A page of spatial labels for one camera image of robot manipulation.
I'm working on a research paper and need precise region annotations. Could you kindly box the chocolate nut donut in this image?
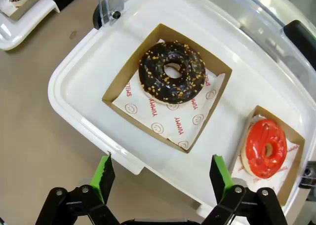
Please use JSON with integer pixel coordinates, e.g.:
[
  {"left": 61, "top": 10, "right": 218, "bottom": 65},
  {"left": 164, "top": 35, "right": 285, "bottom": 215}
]
[{"left": 138, "top": 40, "right": 207, "bottom": 106}]

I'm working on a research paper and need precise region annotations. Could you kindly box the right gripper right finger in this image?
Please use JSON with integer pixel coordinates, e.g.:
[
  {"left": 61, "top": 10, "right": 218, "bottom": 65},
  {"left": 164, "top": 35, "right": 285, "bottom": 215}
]
[{"left": 202, "top": 153, "right": 288, "bottom": 225}]

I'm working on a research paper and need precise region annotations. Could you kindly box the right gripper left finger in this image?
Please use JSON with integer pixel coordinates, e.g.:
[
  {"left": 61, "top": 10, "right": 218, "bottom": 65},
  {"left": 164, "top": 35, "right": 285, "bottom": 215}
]
[{"left": 34, "top": 152, "right": 119, "bottom": 225}]

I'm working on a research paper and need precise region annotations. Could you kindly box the white display tray base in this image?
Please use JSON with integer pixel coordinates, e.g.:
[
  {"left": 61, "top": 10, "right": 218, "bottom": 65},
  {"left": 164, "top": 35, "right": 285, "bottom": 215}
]
[
  {"left": 47, "top": 0, "right": 316, "bottom": 218},
  {"left": 0, "top": 0, "right": 61, "bottom": 52}
]

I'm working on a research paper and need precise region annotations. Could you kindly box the red glazed donut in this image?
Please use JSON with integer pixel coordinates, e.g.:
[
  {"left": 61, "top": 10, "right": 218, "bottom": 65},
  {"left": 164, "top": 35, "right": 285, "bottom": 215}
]
[{"left": 240, "top": 118, "right": 288, "bottom": 180}]

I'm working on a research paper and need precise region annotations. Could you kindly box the chocolate donut right tray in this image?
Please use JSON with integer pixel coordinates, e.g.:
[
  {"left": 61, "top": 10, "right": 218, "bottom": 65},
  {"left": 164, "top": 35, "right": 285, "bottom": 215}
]
[{"left": 102, "top": 23, "right": 233, "bottom": 154}]

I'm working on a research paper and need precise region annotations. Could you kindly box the white printed paper liner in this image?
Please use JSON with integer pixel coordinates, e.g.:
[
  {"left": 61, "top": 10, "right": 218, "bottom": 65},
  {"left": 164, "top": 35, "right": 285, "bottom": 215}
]
[
  {"left": 0, "top": 0, "right": 19, "bottom": 17},
  {"left": 232, "top": 113, "right": 301, "bottom": 193},
  {"left": 112, "top": 38, "right": 227, "bottom": 150}
]

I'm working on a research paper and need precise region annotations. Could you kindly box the chocolate sprinkle donut left tray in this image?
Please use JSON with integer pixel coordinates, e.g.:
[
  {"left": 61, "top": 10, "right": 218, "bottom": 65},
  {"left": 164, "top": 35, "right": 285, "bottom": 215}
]
[{"left": 0, "top": 0, "right": 49, "bottom": 22}]

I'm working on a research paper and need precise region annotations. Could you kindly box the black lid hinge knob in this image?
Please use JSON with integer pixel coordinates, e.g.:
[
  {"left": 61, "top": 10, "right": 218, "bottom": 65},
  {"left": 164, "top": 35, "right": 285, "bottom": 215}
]
[
  {"left": 92, "top": 5, "right": 106, "bottom": 30},
  {"left": 299, "top": 160, "right": 316, "bottom": 188}
]

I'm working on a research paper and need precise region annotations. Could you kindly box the black lid handle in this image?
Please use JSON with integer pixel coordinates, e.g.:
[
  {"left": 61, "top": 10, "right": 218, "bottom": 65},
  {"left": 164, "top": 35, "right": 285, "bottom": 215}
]
[{"left": 283, "top": 20, "right": 316, "bottom": 72}]

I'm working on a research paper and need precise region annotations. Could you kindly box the clear display case lid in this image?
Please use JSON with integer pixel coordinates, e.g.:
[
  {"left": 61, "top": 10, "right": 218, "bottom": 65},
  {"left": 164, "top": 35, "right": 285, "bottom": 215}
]
[{"left": 97, "top": 0, "right": 316, "bottom": 188}]

